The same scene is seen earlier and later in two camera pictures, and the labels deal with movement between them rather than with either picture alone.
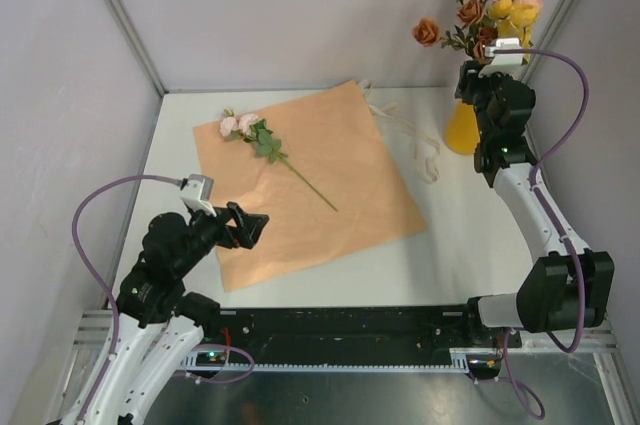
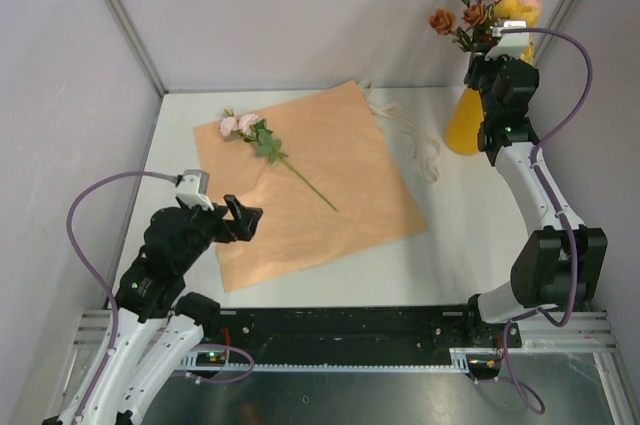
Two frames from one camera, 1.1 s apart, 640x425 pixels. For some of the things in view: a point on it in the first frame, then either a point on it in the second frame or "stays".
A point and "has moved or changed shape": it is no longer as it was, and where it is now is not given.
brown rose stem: x=471 y=32 has moved or changed shape
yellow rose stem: x=515 y=21 stays
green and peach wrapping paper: x=317 y=167 stays
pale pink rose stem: x=254 y=130 stays
